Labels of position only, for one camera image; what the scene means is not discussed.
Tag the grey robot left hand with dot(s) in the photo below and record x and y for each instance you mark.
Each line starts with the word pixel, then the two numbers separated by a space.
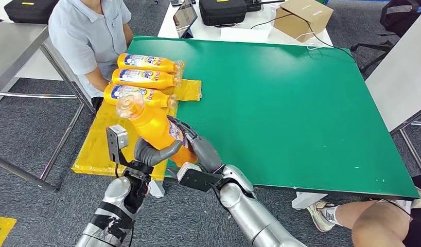
pixel 152 156

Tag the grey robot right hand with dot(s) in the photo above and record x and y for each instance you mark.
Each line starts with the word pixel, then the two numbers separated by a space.
pixel 207 155

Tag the orange detergent bottle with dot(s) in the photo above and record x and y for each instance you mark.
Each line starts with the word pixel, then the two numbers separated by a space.
pixel 142 81
pixel 152 129
pixel 145 64
pixel 156 97

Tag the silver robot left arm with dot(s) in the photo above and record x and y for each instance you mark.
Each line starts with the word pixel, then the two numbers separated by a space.
pixel 111 211

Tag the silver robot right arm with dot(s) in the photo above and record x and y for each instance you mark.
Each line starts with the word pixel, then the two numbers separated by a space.
pixel 251 214

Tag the person's right forearm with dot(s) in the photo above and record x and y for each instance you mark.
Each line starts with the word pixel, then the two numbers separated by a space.
pixel 96 81

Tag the white table leg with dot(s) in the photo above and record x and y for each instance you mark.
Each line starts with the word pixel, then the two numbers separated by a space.
pixel 307 201
pixel 156 189

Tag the yellow taped cardboard sheet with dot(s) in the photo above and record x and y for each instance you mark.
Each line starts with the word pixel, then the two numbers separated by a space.
pixel 94 146

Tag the white table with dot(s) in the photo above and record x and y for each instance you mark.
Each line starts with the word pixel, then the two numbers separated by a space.
pixel 210 33

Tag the seated person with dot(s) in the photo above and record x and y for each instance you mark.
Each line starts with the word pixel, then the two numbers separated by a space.
pixel 84 37

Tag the tablet on stand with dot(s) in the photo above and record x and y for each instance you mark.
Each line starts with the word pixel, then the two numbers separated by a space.
pixel 185 18

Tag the black carrying case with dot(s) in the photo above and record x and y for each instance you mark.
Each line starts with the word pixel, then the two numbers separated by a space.
pixel 220 13
pixel 29 12

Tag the black radio device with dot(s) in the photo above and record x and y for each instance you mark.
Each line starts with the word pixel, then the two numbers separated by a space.
pixel 251 5

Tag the brown cardboard box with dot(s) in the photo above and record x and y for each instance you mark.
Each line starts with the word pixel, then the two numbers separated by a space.
pixel 301 19

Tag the steel table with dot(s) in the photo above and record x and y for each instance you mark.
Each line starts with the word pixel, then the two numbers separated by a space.
pixel 12 44

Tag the person with bare legs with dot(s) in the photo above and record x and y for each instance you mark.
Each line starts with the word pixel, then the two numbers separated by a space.
pixel 374 225

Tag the grey table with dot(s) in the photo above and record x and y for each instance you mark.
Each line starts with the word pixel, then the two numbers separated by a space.
pixel 401 75

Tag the black office chair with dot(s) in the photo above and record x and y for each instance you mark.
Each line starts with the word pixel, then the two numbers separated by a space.
pixel 398 17

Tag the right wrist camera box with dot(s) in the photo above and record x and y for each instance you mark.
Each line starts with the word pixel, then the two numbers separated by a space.
pixel 197 179

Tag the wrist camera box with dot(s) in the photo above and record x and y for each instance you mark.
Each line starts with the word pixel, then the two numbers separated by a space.
pixel 197 179
pixel 116 139

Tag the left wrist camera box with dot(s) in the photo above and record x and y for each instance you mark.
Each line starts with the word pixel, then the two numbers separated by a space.
pixel 116 139

